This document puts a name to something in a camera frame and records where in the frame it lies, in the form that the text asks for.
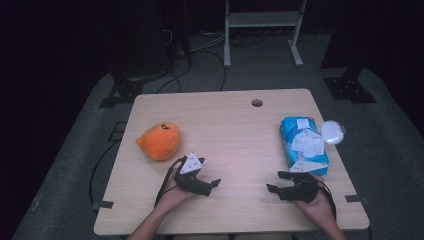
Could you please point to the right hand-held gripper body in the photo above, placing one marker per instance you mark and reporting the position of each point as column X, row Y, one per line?
column 300, row 191

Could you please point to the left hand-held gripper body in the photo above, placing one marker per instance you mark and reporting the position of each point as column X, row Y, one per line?
column 191, row 181

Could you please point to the white wet wipe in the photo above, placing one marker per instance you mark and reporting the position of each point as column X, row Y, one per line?
column 308, row 143

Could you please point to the blue wet wipes pack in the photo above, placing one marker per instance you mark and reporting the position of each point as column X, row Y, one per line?
column 289, row 133

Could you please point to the orange plush toy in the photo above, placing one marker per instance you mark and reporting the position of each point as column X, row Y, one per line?
column 160, row 141

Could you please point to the person's right hand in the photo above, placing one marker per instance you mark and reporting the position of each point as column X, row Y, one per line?
column 321, row 205

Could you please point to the person's left hand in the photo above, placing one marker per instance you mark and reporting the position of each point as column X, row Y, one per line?
column 171, row 198

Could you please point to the black tape strip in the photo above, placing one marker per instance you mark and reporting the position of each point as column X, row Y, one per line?
column 356, row 199
column 103, row 204

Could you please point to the black stand base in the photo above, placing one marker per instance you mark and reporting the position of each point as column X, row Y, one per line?
column 125, row 93
column 348, row 88

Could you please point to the white metal stand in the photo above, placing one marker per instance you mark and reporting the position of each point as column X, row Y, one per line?
column 260, row 19

